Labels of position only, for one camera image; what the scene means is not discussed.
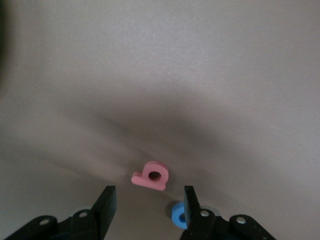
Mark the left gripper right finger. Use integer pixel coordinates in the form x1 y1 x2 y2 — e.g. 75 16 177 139
179 185 230 240

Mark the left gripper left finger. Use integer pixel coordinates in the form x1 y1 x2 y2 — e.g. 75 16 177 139
57 185 117 240

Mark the blue foam letter o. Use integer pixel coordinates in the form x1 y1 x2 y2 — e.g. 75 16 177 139
170 202 188 230

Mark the pink foam letter b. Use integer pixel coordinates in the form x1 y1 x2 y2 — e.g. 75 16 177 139
131 160 170 191

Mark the brown table cover sheet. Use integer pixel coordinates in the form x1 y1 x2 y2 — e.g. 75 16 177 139
0 0 320 240

